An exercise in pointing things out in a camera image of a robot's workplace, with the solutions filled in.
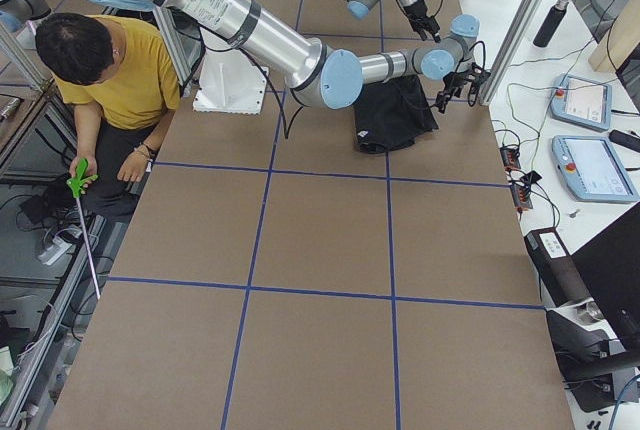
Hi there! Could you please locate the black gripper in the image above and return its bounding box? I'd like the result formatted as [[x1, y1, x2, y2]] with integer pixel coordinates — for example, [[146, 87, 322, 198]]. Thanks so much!
[[434, 68, 475, 113], [404, 0, 441, 43]]

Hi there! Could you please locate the black graphic t-shirt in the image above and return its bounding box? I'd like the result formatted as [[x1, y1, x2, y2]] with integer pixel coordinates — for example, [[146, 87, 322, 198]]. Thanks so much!
[[353, 75, 439, 154]]

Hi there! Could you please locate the orange black connector module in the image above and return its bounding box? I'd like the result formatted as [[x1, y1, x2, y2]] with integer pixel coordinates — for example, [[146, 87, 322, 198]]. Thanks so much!
[[499, 146, 521, 171]]

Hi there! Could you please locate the black cylinder bottle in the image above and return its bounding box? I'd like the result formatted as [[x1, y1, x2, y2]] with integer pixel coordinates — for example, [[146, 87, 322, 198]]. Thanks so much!
[[533, 0, 570, 48]]

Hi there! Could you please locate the far blue teach pendant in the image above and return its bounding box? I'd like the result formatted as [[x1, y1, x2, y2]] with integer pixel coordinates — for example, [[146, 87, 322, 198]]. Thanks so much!
[[550, 74, 612, 132]]

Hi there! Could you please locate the blue teach pendant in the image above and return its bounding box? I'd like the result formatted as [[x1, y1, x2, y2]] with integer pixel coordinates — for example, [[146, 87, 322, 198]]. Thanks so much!
[[550, 74, 612, 132], [551, 135, 639, 203]]

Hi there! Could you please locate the near blue teach pendant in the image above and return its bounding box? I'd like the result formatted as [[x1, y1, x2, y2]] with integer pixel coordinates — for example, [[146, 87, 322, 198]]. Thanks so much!
[[551, 135, 639, 203]]

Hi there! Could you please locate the black box device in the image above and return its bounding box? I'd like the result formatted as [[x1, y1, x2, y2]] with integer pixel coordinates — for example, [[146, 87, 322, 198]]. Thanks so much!
[[524, 227, 593, 308]]

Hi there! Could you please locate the black monitor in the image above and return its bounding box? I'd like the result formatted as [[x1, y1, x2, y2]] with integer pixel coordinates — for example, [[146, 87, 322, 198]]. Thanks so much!
[[572, 208, 639, 349]]

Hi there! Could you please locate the person in yellow shirt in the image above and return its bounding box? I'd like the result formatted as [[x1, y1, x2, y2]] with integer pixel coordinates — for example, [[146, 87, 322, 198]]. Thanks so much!
[[35, 13, 181, 223]]

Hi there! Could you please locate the white power strip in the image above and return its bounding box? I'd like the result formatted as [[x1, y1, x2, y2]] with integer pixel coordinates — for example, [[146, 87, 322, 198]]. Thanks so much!
[[38, 227, 80, 266]]

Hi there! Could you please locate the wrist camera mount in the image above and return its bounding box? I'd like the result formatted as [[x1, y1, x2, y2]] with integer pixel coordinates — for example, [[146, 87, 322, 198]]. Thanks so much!
[[467, 63, 491, 107]]

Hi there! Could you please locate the aluminium frame post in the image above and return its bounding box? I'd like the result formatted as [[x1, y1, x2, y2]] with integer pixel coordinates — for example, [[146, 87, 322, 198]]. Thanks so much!
[[479, 0, 541, 106]]

